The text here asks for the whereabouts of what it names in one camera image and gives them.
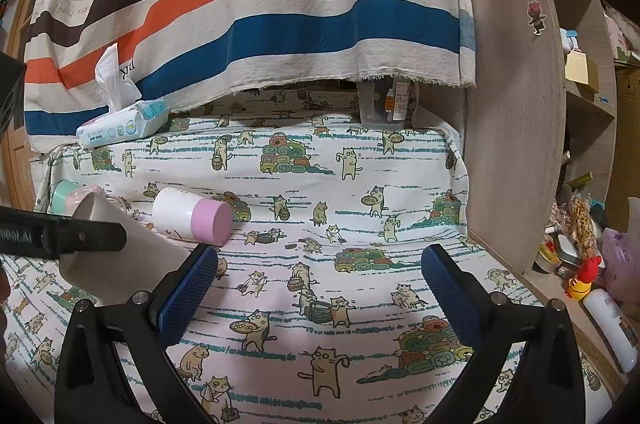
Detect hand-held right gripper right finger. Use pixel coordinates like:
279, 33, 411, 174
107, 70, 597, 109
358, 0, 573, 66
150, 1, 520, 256
420, 243, 586, 424

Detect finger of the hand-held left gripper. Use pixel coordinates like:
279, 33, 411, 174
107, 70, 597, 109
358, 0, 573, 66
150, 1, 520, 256
0, 204, 127, 261

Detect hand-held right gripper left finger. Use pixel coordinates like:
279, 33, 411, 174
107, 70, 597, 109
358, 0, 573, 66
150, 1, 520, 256
54, 243, 221, 424

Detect beige cup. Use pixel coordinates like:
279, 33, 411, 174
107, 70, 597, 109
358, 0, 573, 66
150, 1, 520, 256
59, 193, 173, 307

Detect green cup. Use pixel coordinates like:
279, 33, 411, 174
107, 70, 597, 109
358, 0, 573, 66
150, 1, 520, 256
50, 179, 83, 215

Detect white cup with pink base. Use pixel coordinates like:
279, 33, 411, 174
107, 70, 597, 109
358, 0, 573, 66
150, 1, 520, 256
151, 187, 233, 247

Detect wet wipes pack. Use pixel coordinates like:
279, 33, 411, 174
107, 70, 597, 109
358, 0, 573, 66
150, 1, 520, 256
76, 43, 171, 150

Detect red yellow chicken toy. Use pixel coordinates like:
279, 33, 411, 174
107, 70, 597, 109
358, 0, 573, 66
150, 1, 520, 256
565, 255, 603, 301

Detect cat printed cloth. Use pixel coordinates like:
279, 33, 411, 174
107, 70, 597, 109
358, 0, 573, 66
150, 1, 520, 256
0, 84, 616, 424

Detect snack bag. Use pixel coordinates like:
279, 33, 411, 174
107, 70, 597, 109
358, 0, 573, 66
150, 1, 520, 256
567, 194, 598, 255

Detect white bottle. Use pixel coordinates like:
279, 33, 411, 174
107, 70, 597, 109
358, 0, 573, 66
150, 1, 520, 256
582, 288, 640, 374

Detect pink plastic bag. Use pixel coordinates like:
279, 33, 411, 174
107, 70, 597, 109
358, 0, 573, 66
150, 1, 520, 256
600, 227, 640, 300

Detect wooden shelf unit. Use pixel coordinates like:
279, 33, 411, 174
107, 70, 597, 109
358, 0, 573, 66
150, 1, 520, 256
460, 0, 640, 280

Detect clear plastic container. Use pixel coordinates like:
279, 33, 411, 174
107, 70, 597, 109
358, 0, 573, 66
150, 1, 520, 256
357, 77, 418, 135

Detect small cardboard box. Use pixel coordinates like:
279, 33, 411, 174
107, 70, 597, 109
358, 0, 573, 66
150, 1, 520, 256
565, 50, 599, 94

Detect striped cloth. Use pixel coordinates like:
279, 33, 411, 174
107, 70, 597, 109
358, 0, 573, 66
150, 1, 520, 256
22, 0, 476, 152

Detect cartoon sticker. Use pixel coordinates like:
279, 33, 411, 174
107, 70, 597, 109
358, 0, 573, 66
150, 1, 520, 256
526, 0, 547, 36

